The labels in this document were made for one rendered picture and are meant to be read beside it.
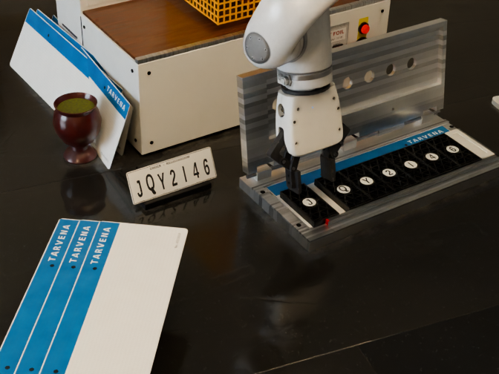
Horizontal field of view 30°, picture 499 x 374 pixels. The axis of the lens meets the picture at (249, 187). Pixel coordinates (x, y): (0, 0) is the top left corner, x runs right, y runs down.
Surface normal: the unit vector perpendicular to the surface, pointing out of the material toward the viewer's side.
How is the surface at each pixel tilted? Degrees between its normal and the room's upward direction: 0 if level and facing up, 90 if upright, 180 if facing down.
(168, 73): 90
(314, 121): 78
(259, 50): 88
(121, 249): 0
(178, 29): 0
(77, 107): 0
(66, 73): 63
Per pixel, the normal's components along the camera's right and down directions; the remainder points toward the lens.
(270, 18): -0.59, 0.29
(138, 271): 0.03, -0.82
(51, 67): -0.72, -0.09
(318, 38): 0.66, 0.30
